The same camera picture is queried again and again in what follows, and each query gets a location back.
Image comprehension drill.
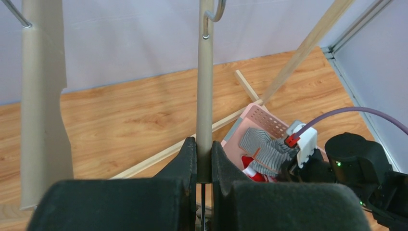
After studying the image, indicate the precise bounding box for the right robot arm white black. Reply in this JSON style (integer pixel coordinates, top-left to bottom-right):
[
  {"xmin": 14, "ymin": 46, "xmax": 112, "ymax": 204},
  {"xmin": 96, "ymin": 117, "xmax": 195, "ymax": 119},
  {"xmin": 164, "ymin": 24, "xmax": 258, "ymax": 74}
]
[{"xmin": 280, "ymin": 132, "xmax": 408, "ymax": 231}]

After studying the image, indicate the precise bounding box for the pink plastic basket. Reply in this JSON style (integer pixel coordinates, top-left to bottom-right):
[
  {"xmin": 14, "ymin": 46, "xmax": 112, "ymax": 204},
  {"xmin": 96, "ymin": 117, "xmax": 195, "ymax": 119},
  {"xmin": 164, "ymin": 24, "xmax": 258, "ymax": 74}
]
[{"xmin": 220, "ymin": 102, "xmax": 327, "ymax": 182}]

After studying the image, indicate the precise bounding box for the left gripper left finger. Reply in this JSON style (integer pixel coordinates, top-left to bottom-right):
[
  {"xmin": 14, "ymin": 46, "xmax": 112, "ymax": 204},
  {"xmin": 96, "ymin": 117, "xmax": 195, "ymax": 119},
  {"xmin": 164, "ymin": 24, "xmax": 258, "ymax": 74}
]
[{"xmin": 27, "ymin": 137, "xmax": 197, "ymax": 231}]

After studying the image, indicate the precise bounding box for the grey striped underwear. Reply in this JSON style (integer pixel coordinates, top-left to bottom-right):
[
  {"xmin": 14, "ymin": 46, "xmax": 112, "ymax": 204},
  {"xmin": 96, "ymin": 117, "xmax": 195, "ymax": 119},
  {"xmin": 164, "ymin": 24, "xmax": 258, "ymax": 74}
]
[{"xmin": 239, "ymin": 128, "xmax": 299, "ymax": 178}]

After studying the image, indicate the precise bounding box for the wooden clothes rack frame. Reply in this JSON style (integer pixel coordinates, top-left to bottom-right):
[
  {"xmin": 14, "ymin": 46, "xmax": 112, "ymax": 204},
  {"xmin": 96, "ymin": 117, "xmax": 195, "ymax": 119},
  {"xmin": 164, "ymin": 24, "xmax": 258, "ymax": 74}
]
[{"xmin": 111, "ymin": 0, "xmax": 354, "ymax": 179}]

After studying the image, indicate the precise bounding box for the wooden clip hanger striped underwear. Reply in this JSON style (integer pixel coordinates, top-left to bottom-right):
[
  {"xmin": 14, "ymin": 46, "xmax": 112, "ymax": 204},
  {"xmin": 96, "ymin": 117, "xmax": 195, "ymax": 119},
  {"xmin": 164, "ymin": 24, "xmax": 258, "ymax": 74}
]
[{"xmin": 196, "ymin": 0, "xmax": 227, "ymax": 231}]

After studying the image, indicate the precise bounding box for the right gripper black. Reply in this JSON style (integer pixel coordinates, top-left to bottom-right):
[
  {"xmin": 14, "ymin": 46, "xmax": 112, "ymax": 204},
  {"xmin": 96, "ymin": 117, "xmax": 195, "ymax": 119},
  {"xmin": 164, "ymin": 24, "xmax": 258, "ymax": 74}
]
[{"xmin": 277, "ymin": 149, "xmax": 336, "ymax": 183}]

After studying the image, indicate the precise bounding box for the wooden clip hanger red underwear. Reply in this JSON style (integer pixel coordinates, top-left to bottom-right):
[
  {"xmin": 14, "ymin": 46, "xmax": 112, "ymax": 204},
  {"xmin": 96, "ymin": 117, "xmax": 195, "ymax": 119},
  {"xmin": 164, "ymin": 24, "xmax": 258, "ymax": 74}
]
[{"xmin": 4, "ymin": 0, "xmax": 74, "ymax": 210}]

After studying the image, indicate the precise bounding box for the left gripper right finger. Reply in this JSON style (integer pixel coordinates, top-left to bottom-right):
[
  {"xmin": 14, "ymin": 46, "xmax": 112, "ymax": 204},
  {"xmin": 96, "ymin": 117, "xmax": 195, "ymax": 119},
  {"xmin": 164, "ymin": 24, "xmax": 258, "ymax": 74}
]
[{"xmin": 211, "ymin": 141, "xmax": 370, "ymax": 231}]

